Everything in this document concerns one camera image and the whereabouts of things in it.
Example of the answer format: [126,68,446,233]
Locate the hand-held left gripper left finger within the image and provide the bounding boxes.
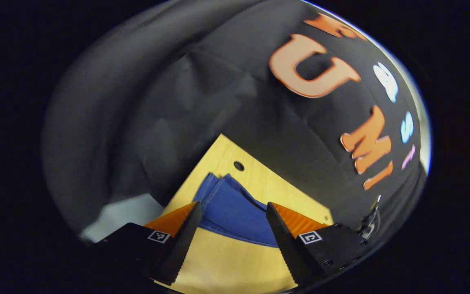
[92,201,203,286]

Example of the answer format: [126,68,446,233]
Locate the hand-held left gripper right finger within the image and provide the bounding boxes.
[266,201,370,288]

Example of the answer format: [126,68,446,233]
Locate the blue denim jeans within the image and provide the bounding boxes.
[193,173,280,248]

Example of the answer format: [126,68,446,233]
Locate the black backdrop cloth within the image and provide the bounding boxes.
[41,0,429,245]

